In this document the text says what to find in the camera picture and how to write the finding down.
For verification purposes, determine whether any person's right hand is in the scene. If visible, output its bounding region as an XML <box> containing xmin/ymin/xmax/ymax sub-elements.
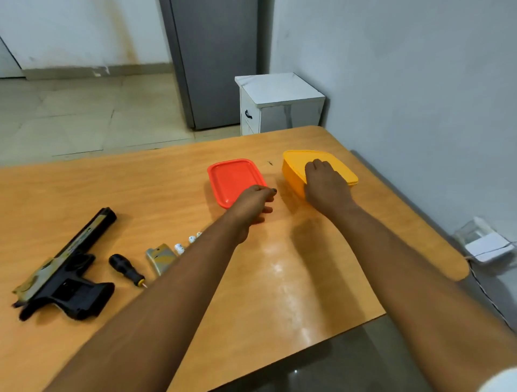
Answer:
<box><xmin>304</xmin><ymin>159</ymin><xmax>359</xmax><ymax>221</ymax></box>

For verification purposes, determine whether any person's left hand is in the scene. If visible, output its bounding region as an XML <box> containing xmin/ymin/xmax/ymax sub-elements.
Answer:
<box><xmin>228</xmin><ymin>185</ymin><xmax>278</xmax><ymax>245</ymax></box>

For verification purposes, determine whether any yellow plastic container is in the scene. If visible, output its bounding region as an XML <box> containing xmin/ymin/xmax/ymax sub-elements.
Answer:
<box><xmin>281</xmin><ymin>150</ymin><xmax>359</xmax><ymax>199</ymax></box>

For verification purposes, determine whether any person's right forearm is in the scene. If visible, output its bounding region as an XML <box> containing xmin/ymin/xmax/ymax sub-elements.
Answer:
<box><xmin>329</xmin><ymin>204</ymin><xmax>517</xmax><ymax>392</ymax></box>

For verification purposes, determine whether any person's left forearm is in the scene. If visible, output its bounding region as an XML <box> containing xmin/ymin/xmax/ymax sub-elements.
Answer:
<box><xmin>44</xmin><ymin>212</ymin><xmax>243</xmax><ymax>392</ymax></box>

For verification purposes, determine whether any red plastic container lid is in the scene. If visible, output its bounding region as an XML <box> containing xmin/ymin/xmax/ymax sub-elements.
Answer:
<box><xmin>207</xmin><ymin>159</ymin><xmax>268</xmax><ymax>210</ymax></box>

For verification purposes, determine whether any white bedside cabinet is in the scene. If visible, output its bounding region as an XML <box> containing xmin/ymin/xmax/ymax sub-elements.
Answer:
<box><xmin>235</xmin><ymin>72</ymin><xmax>326</xmax><ymax>136</ymax></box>

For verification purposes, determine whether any camouflage toy gun cover plate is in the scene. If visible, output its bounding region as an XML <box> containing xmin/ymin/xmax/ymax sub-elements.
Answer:
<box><xmin>145</xmin><ymin>243</ymin><xmax>178</xmax><ymax>277</ymax></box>

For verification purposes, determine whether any grey refrigerator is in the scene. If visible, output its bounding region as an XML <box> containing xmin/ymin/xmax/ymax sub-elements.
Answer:
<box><xmin>159</xmin><ymin>0</ymin><xmax>259</xmax><ymax>131</ymax></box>

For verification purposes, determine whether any white power adapter box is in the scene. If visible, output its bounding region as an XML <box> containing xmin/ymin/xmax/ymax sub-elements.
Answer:
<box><xmin>452</xmin><ymin>217</ymin><xmax>516</xmax><ymax>265</ymax></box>

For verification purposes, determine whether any black camouflage toy gun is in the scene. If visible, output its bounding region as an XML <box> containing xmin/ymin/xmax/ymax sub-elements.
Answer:
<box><xmin>11</xmin><ymin>207</ymin><xmax>118</xmax><ymax>322</ymax></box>

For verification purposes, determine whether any white sleeve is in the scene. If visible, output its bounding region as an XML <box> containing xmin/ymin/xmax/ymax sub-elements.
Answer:
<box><xmin>477</xmin><ymin>367</ymin><xmax>517</xmax><ymax>392</ymax></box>

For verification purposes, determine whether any black handled screwdriver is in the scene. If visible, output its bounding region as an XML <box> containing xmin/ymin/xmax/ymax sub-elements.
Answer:
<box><xmin>108</xmin><ymin>254</ymin><xmax>148</xmax><ymax>288</ymax></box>

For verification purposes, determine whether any thin black cable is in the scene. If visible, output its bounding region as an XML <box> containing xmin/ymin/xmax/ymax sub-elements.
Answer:
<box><xmin>464</xmin><ymin>241</ymin><xmax>517</xmax><ymax>334</ymax></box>

